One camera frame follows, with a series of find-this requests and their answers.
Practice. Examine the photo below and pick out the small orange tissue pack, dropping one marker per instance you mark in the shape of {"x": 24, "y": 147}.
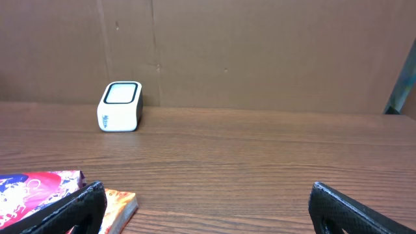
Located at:
{"x": 121, "y": 206}

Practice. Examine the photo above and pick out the green metal frame post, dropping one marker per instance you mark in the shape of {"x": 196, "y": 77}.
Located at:
{"x": 403, "y": 86}

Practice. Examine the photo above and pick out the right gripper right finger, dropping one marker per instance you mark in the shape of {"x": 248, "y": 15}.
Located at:
{"x": 333, "y": 212}

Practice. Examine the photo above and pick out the purple red soft package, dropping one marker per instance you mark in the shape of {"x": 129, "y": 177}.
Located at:
{"x": 26, "y": 193}

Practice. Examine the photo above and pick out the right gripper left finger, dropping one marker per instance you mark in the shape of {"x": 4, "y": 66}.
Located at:
{"x": 81, "y": 212}

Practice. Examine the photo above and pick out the white barcode scanner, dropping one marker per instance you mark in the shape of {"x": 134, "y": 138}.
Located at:
{"x": 120, "y": 107}

